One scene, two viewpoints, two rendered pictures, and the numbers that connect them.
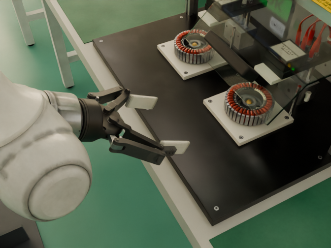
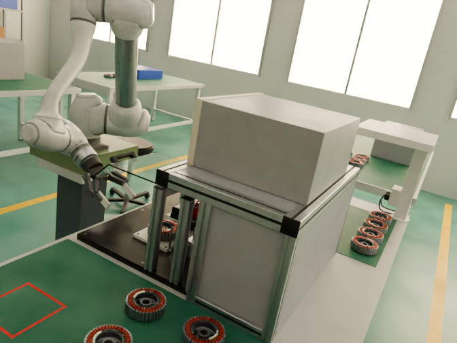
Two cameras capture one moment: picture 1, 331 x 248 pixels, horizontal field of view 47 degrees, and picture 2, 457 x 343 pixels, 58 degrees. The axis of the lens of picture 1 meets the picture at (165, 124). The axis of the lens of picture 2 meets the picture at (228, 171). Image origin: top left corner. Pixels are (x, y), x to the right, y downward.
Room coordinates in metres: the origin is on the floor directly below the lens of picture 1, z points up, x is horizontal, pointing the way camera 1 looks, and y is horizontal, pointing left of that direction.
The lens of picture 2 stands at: (-0.01, -1.39, 1.51)
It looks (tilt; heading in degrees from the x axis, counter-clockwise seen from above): 18 degrees down; 54
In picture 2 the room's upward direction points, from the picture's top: 10 degrees clockwise
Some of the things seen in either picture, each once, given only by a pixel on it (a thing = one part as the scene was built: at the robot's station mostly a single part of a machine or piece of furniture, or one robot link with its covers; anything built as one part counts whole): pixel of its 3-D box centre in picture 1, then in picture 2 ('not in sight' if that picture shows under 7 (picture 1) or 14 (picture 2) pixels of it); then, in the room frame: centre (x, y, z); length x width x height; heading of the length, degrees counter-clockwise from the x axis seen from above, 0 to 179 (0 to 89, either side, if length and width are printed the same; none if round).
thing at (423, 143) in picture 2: not in sight; (384, 174); (1.80, -0.23, 0.98); 0.37 x 0.35 x 0.46; 28
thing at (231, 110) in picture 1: (248, 103); (163, 229); (0.62, -0.19, 0.80); 0.11 x 0.11 x 0.04
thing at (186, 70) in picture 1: (194, 53); not in sight; (0.83, -0.08, 0.78); 0.15 x 0.15 x 0.01; 28
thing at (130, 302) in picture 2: not in sight; (145, 303); (0.42, -0.52, 0.77); 0.11 x 0.11 x 0.04
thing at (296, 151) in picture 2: not in sight; (278, 139); (0.87, -0.43, 1.22); 0.44 x 0.39 x 0.20; 28
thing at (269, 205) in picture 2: not in sight; (271, 174); (0.88, -0.42, 1.09); 0.68 x 0.44 x 0.05; 28
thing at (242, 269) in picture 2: not in sight; (237, 270); (0.63, -0.64, 0.91); 0.28 x 0.03 x 0.32; 118
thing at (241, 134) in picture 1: (247, 110); (162, 235); (0.62, -0.19, 0.78); 0.15 x 0.15 x 0.01; 28
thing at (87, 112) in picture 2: not in sight; (88, 114); (0.58, 0.70, 1.00); 0.18 x 0.16 x 0.22; 155
